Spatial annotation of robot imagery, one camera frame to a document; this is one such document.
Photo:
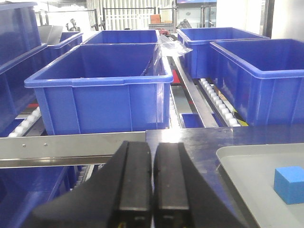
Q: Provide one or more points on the white roller track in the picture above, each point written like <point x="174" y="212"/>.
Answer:
<point x="217" y="104"/>
<point x="26" y="124"/>

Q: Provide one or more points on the steel divider rail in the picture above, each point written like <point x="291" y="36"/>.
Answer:
<point x="192" y="94"/>

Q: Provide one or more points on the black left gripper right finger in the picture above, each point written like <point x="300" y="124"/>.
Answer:
<point x="182" y="198"/>

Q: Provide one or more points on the steel shelf front rail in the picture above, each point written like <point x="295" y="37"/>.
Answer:
<point x="62" y="150"/>

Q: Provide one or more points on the blue bin far rear left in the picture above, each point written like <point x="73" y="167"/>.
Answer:
<point x="67" y="41"/>

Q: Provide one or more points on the blue foam cube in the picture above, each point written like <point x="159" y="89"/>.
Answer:
<point x="289" y="184"/>

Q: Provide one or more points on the white roller track left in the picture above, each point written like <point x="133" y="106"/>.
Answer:
<point x="26" y="124"/>

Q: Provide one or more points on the clear plastic bag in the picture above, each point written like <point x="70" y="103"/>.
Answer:
<point x="165" y="47"/>

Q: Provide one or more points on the blue bin front right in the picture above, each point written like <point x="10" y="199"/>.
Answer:
<point x="263" y="79"/>

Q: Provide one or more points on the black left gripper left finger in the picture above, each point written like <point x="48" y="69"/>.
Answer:
<point x="119" y="195"/>

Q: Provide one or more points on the grey metal tray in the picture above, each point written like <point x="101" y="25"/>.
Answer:
<point x="251" y="169"/>

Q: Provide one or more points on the blue bin lower shelf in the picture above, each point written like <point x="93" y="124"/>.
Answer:
<point x="22" y="189"/>

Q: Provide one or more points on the blue bin front left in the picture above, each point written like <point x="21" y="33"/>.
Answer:
<point x="104" y="88"/>

